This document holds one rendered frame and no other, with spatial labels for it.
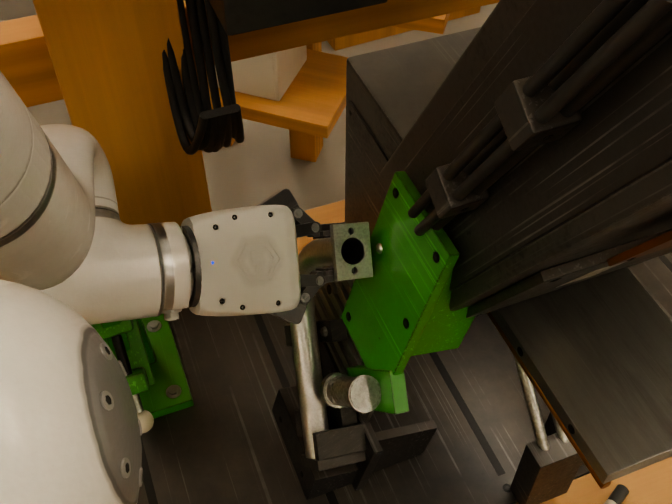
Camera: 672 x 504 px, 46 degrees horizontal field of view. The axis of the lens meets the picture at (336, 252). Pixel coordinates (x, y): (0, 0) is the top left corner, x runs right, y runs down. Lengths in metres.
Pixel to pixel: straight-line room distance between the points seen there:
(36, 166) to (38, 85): 0.59
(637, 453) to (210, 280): 0.41
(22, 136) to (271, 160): 2.29
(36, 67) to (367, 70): 0.38
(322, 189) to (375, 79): 1.67
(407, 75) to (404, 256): 0.26
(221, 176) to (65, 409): 2.43
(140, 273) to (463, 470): 0.49
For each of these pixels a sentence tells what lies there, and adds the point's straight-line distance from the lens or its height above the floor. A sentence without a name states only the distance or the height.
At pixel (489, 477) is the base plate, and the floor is 0.90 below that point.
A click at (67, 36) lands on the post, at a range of 0.88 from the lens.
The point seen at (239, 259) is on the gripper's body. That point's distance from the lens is 0.72.
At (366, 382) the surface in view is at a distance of 0.81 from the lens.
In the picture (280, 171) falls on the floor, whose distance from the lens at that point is 2.64.
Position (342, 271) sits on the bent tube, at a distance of 0.77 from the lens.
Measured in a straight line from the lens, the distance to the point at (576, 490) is 1.01.
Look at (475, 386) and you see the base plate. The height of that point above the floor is 0.90.
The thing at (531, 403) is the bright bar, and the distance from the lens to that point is 0.88.
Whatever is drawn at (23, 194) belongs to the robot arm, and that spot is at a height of 1.50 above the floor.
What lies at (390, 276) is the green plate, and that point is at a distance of 0.78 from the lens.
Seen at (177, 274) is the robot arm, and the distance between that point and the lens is 0.69.
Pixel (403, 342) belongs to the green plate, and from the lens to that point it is 0.77.
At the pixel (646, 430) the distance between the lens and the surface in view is 0.80.
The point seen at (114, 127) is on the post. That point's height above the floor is 1.20.
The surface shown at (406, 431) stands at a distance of 0.94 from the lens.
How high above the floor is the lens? 1.78
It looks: 48 degrees down
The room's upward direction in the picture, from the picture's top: straight up
